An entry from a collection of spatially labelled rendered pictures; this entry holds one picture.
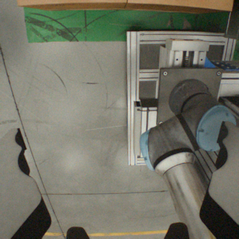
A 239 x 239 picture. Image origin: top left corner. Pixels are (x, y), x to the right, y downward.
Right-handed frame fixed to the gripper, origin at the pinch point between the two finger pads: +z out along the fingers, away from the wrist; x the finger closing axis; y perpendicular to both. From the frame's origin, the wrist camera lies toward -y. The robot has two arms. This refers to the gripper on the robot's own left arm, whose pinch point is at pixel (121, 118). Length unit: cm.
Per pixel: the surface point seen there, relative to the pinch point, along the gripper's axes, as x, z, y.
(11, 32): -90, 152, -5
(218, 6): 57, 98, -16
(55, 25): -50, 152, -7
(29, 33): -74, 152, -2
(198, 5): 45, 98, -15
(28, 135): -101, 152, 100
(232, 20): 72, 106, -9
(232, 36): 71, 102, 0
